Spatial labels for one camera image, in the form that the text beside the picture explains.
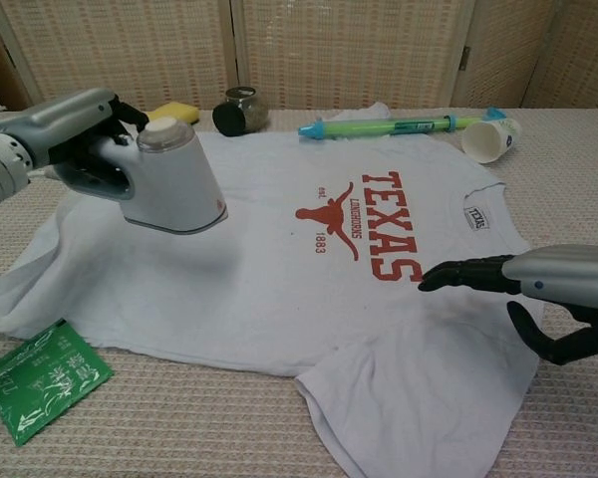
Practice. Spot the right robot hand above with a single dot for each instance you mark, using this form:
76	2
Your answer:
563	274

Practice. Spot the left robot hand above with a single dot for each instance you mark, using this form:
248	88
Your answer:
65	122

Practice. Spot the white handheld steam iron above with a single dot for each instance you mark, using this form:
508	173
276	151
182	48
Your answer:
179	179

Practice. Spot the white Texas print T-shirt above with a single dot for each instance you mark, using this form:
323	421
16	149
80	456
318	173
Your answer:
259	299

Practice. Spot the yellow sponge green base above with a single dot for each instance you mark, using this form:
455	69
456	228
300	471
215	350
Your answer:
179	112

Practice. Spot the white paper cup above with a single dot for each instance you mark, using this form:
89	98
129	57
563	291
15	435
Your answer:
483	142

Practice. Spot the glass jar black lid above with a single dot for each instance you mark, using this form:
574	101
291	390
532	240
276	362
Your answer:
249	112

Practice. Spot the green blue water pump toy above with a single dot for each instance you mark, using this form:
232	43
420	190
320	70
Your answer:
369	128

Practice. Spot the green tea packet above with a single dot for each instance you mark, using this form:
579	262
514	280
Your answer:
45	383

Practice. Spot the woven folding screen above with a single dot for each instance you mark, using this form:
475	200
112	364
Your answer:
329	50

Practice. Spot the beige woven tablecloth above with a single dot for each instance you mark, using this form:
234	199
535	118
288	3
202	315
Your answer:
179	428

